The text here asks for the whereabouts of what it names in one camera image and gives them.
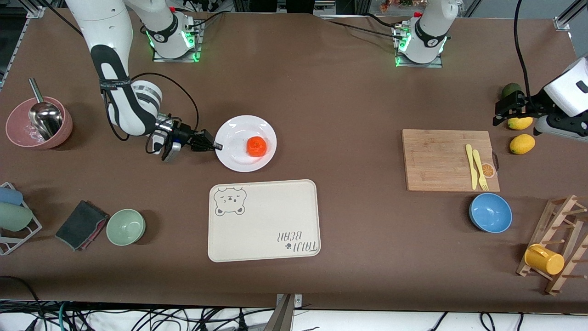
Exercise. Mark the pale green bowl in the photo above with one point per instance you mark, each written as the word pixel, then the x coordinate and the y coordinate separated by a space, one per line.
pixel 126 227

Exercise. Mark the white round plate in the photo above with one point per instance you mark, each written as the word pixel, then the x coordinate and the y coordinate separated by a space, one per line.
pixel 239 156

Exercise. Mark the pale green cup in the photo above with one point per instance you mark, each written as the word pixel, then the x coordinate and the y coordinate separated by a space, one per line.
pixel 14 217

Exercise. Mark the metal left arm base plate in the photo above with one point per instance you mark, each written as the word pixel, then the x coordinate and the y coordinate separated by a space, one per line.
pixel 434 64

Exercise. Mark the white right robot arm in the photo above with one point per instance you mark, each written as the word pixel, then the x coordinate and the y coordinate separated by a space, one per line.
pixel 105 27

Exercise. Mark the orange mandarin fruit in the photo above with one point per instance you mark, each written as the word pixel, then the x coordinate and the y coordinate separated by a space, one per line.
pixel 257 146

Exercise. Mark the aluminium frame profile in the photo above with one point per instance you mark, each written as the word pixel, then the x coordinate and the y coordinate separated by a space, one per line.
pixel 569 14

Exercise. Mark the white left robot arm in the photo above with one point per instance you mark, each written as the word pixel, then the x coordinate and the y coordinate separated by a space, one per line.
pixel 432 27

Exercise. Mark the dark grey folded cloth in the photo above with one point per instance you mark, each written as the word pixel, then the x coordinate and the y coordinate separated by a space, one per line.
pixel 80 225

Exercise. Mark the toy orange slice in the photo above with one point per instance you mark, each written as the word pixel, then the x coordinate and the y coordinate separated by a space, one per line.
pixel 489 171

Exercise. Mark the wooden mug rack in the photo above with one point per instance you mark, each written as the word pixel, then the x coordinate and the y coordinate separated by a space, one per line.
pixel 562 216

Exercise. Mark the yellow plastic fork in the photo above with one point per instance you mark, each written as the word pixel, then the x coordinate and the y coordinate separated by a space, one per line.
pixel 480 170

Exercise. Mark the cream tray with bear print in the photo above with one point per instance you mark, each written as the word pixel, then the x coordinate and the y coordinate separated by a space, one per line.
pixel 266 216

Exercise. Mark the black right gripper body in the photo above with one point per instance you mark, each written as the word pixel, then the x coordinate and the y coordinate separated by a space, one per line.
pixel 183 134

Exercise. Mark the yellow mug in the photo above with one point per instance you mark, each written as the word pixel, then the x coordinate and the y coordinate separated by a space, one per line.
pixel 544 259

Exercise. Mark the light blue cup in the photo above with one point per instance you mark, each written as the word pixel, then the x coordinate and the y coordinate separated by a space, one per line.
pixel 9 195

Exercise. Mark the metal scoop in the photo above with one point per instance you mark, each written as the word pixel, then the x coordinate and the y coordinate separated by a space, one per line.
pixel 46 117

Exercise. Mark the blue bowl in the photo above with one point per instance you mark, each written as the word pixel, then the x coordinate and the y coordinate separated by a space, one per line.
pixel 490 213

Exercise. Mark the dark green lime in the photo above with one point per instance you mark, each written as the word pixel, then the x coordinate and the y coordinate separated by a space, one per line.
pixel 511 88

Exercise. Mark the pink bowl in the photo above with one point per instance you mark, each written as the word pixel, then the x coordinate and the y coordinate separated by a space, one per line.
pixel 18 126

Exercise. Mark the yellow plastic knife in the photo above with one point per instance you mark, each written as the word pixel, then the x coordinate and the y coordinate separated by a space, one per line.
pixel 471 165

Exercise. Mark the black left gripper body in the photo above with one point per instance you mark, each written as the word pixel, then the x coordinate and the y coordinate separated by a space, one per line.
pixel 528 107

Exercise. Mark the yellow lemon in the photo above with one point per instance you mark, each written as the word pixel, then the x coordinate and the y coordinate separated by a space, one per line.
pixel 522 144
pixel 520 124

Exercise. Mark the grey metal bracket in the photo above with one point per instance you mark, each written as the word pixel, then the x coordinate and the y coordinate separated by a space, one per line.
pixel 282 317

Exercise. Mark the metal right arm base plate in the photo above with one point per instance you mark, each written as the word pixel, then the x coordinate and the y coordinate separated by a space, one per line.
pixel 177 59

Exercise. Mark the wooden cutting board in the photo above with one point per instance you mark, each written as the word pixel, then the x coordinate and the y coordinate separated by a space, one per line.
pixel 436 161

